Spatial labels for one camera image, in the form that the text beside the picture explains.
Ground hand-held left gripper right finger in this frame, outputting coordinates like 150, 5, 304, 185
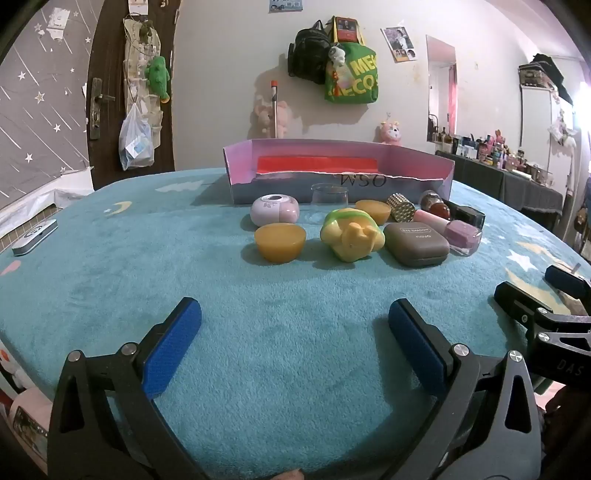
379, 298, 544, 480

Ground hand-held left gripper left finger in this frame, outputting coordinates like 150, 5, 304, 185
47, 296, 218, 480

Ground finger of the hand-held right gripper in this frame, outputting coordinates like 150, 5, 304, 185
544, 265, 591, 302
493, 281, 591, 385

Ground pink nail polish bottle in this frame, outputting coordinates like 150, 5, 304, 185
412, 209, 484, 256

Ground black starry bottle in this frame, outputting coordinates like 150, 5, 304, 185
443, 200, 487, 228

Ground grey eyeshadow case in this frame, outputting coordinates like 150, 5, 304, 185
383, 222, 451, 268

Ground glitter bottle with red ball cap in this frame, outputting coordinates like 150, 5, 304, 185
419, 190, 452, 220

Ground green hooded capybara toy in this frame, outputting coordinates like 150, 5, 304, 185
321, 208, 386, 263

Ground studded silver cylinder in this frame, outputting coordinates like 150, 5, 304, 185
387, 193, 413, 222

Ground amber dome-shaped bowl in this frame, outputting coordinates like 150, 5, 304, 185
254, 223, 307, 264
355, 199, 392, 226

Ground clear glass cup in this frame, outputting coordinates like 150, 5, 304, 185
310, 183, 350, 225

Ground pink round container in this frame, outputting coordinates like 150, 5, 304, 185
250, 194, 301, 227

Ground pink cardboard box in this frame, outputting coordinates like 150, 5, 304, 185
223, 138, 456, 207

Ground white hanging plush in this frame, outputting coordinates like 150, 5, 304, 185
549, 114, 579, 149

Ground white cabinet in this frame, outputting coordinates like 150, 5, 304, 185
520, 85, 576, 172

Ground silver flat device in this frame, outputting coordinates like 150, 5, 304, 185
12, 220, 59, 257

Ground pink cow plush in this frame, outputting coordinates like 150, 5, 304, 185
379, 120, 404, 147

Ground clear plastic bag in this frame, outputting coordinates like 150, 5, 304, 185
118, 103, 155, 172

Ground pink curtain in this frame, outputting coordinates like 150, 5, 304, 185
445, 64, 458, 137

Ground dark bags on cabinet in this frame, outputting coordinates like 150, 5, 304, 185
517, 54, 574, 105

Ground pink plush with mop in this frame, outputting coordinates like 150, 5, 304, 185
253, 100, 292, 138

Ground green tote bag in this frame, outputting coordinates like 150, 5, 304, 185
324, 41, 380, 106

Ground green crocodile plush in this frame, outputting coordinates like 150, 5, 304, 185
145, 56, 172, 103

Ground dark brown door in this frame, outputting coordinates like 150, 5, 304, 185
87, 0, 179, 193

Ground hanging fabric organizer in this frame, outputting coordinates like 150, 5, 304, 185
122, 14, 163, 149

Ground black backpack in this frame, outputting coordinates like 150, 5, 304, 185
287, 20, 334, 86

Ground red hanging card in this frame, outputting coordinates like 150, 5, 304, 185
333, 16, 359, 45

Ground brass door handle plate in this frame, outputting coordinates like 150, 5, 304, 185
89, 78, 116, 141

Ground wall photo poster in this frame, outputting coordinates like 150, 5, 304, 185
381, 26, 418, 64

